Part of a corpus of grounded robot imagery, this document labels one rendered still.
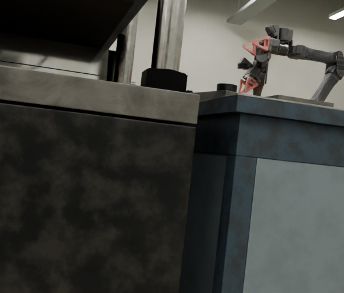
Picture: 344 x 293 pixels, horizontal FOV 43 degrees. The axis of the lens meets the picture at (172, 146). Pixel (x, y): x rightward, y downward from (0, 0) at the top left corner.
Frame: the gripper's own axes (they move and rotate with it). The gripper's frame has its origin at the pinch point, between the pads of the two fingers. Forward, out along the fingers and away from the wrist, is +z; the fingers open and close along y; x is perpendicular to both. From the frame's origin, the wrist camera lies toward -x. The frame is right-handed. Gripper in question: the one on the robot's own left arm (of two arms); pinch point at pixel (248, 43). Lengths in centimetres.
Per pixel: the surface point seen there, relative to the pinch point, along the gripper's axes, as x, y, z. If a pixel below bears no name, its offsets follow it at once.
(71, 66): 29, 49, 83
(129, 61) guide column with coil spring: 27, 60, 67
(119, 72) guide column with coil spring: 31, 60, 70
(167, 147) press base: 51, 106, 67
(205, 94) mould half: 29.3, 25.6, 29.0
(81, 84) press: 41, 105, 84
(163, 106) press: 43, 105, 68
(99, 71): 29, 49, 74
